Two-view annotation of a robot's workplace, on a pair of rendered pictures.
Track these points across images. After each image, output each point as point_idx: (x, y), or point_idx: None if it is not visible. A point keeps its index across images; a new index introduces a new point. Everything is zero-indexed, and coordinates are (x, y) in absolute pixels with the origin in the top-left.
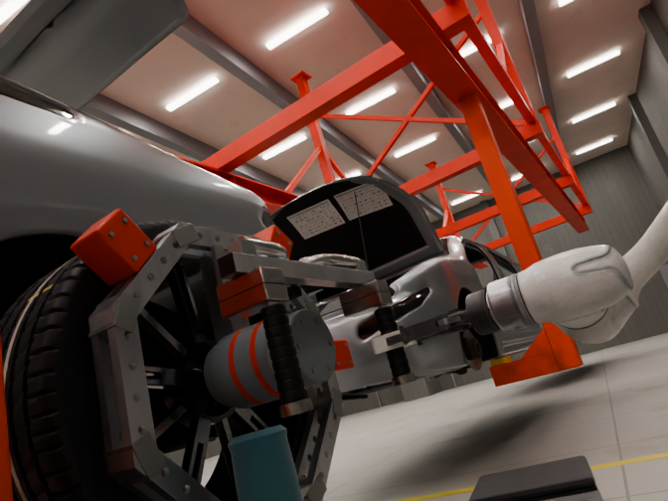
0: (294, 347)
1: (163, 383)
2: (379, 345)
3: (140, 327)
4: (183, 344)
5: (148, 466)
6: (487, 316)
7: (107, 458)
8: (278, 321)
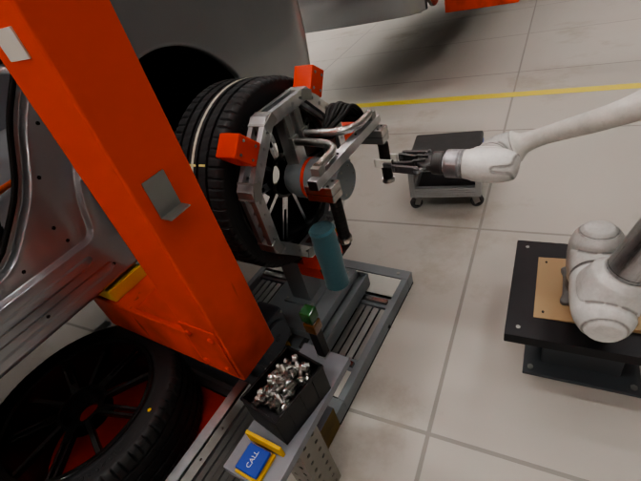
0: (345, 218)
1: (265, 192)
2: (378, 164)
3: (200, 75)
4: None
5: (279, 250)
6: (440, 172)
7: (259, 245)
8: (339, 210)
